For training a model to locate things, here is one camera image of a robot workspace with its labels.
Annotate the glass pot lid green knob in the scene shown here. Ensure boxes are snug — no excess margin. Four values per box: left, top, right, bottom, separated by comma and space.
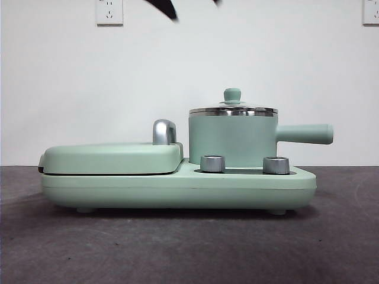
188, 87, 279, 115

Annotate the mint green griddle cover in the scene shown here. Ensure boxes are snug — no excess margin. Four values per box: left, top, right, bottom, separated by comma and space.
38, 141, 184, 176

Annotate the silver control knob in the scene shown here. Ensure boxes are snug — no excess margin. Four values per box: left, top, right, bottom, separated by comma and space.
200, 154, 226, 173
262, 156, 290, 175

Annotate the mint green breakfast maker base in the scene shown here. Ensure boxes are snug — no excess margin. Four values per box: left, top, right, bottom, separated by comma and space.
40, 157, 317, 214

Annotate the white wall socket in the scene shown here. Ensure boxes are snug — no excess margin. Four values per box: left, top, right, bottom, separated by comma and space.
362, 0, 379, 25
95, 0, 124, 26

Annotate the chrome griddle cover handle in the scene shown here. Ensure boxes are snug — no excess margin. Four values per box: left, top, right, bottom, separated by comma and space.
152, 119, 178, 146

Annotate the mint green pot with handle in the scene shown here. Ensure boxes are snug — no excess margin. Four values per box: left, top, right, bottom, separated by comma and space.
188, 110, 335, 168

